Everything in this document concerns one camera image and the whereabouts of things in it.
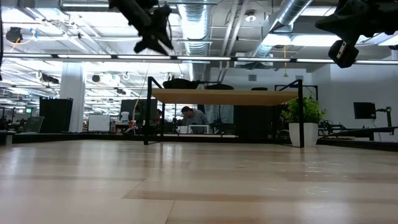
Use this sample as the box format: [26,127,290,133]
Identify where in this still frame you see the grey office chair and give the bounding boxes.
[24,116,45,134]

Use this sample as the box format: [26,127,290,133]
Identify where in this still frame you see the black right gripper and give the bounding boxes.
[315,0,391,44]

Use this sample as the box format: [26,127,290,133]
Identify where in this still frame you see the black ceiling spotlight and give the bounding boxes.
[5,26,23,44]

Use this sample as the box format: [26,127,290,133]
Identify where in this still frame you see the black aluminium rail frame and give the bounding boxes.
[317,138,398,152]

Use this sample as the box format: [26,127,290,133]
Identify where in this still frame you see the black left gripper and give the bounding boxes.
[133,4,175,57]

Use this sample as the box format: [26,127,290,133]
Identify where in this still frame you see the black monitor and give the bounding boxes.
[119,98,159,123]
[353,101,376,119]

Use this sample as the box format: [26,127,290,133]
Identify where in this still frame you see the black cabinet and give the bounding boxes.
[39,97,74,134]

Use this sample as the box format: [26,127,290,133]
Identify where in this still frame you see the silver ventilation duct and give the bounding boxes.
[177,0,216,82]

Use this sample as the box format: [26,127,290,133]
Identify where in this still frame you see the green plant white pot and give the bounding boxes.
[281,95,328,148]

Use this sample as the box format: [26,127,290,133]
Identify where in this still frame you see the wooden shelf black legs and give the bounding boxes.
[143,76,305,149]

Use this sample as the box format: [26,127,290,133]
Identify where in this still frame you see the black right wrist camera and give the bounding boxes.
[328,39,360,69]

